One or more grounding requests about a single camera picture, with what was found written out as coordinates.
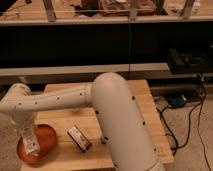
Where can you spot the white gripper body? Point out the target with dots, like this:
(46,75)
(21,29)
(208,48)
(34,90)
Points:
(21,123)

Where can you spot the black equipment on shelf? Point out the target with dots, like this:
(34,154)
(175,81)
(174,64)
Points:
(190,62)

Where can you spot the dark shelf unit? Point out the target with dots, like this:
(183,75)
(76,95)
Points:
(44,41)

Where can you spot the wooden table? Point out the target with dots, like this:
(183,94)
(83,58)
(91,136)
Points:
(67,156)

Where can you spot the blue power adapter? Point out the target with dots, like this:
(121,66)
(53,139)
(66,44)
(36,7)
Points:
(176,101)

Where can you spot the red and black box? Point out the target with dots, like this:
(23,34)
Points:
(79,138)

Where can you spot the orange ceramic bowl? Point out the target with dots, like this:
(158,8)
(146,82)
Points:
(46,140)

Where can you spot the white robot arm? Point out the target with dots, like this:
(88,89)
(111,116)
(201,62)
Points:
(122,124)

